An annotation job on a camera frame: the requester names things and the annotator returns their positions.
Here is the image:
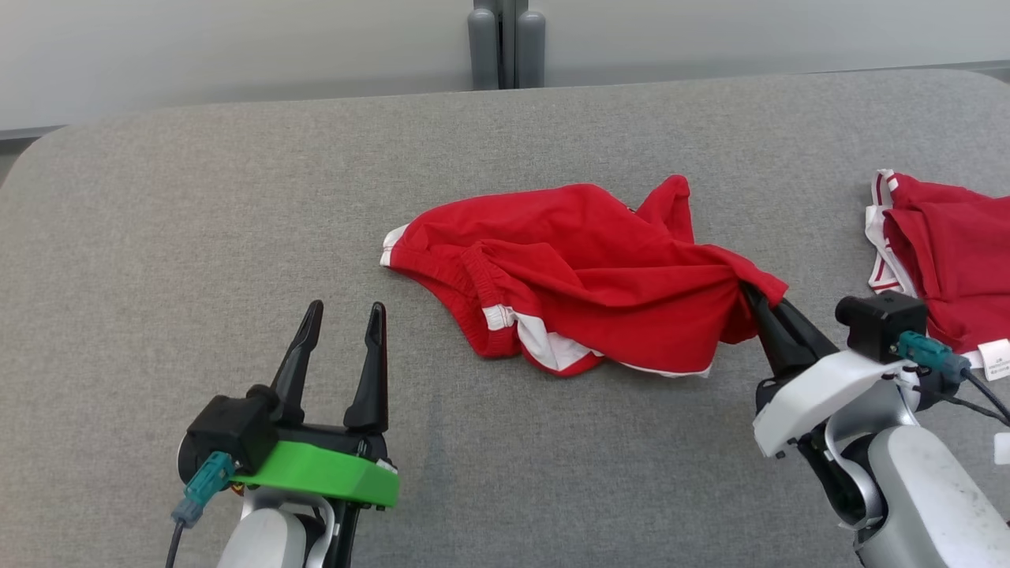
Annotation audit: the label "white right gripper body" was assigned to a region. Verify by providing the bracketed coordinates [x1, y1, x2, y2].
[752, 349, 922, 458]

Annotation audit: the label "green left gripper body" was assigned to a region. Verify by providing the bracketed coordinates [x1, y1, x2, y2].
[229, 422, 400, 510]

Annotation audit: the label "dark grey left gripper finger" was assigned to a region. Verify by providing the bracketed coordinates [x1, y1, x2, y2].
[343, 302, 390, 432]
[271, 300, 325, 424]

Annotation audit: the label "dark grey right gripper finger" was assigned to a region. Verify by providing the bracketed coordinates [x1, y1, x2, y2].
[742, 283, 802, 380]
[769, 301, 840, 368]

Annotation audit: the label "red white striped shorts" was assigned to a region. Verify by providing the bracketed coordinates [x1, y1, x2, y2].
[865, 168, 1010, 382]

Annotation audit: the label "red Bulls print garment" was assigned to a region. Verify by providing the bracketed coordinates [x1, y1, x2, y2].
[380, 174, 789, 379]

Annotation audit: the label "grey fabric sofa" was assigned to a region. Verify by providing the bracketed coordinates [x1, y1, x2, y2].
[0, 69, 1010, 568]

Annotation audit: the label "right camera cable teal plug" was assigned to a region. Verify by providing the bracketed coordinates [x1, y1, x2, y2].
[898, 331, 1010, 420]

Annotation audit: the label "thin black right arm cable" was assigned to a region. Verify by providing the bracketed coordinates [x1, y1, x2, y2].
[919, 390, 1010, 428]

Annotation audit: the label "grey partition post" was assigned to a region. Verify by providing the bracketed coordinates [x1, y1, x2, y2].
[515, 0, 548, 89]
[467, 0, 501, 91]

